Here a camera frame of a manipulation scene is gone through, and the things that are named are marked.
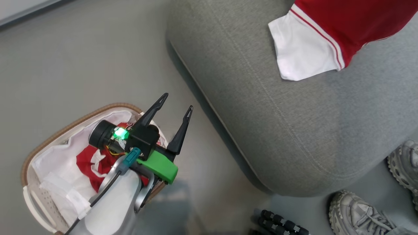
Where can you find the grey fabric sofa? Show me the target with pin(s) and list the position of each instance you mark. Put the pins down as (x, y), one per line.
(294, 130)

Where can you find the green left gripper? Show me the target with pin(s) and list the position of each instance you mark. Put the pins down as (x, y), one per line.
(158, 166)

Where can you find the grey chunky sneaker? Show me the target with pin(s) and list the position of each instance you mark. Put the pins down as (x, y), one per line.
(352, 215)
(405, 163)

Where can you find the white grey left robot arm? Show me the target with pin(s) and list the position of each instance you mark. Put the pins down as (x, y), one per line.
(114, 205)

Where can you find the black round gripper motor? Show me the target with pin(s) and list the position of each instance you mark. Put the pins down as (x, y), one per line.
(99, 133)

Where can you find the white laundry basket brown rim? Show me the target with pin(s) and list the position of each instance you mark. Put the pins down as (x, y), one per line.
(49, 206)

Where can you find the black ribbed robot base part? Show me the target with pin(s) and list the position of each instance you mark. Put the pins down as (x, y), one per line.
(277, 222)

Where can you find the red white striped shirt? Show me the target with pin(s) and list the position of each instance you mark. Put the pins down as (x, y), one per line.
(343, 26)

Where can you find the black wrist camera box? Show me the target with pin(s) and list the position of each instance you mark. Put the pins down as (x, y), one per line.
(143, 138)

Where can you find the red garment with white trim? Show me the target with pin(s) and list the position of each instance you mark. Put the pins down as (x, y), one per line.
(88, 163)

